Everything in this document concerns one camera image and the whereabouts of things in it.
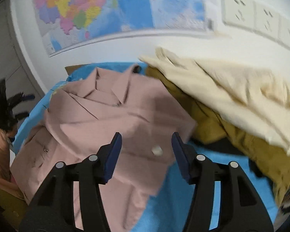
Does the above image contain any pink shirt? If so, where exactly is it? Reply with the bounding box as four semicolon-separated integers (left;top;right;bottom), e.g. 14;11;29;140
11;66;195;231

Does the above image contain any orange sleeved left forearm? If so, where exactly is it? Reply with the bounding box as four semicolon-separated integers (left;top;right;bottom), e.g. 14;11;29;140
0;129;24;200

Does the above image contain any left hand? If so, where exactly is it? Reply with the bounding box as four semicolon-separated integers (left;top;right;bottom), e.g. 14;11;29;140
0;125;18;143

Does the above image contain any mustard yellow garment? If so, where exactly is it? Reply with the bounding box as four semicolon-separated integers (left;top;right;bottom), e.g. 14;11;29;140
146;67;290;206

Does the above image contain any blue patterned bed sheet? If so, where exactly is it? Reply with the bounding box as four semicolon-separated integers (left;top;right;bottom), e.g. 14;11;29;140
13;62;280;232

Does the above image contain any wooden headboard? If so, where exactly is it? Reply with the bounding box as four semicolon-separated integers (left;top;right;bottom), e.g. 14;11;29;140
65;64;85;75

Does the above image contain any cream fleece garment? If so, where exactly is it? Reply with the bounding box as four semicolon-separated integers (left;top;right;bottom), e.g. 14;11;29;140
139;48;290;156

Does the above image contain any colourful wall map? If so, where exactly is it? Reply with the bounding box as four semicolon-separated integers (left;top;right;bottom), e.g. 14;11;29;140
33;0;207;55

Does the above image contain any white wall socket panel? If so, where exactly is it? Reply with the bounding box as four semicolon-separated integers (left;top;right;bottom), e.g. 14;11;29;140
222;0;290;50

